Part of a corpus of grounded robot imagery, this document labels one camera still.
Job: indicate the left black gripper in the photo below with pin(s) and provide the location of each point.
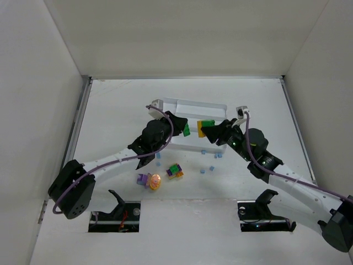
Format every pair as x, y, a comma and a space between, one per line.
172, 124

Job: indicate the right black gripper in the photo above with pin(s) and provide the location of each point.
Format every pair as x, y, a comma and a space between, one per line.
222, 133

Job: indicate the green lego brick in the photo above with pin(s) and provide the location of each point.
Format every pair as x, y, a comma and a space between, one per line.
207, 123
186, 131

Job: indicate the yellow lego brick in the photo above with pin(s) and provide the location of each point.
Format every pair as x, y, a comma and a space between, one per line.
199, 129

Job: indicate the green purple yellow lego stack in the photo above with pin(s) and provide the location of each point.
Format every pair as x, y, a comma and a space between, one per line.
174, 171

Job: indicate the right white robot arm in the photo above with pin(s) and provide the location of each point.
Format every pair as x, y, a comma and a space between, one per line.
292, 200

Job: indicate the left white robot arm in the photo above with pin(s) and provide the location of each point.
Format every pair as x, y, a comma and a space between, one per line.
72, 189

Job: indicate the orange round lego figure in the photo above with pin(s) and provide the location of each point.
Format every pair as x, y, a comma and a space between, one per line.
154, 181

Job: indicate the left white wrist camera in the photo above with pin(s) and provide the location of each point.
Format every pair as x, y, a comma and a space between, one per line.
155, 108

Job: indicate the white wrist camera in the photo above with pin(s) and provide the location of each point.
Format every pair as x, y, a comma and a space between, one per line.
243, 113
155, 108

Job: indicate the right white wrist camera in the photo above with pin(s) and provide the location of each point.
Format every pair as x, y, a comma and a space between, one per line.
243, 113

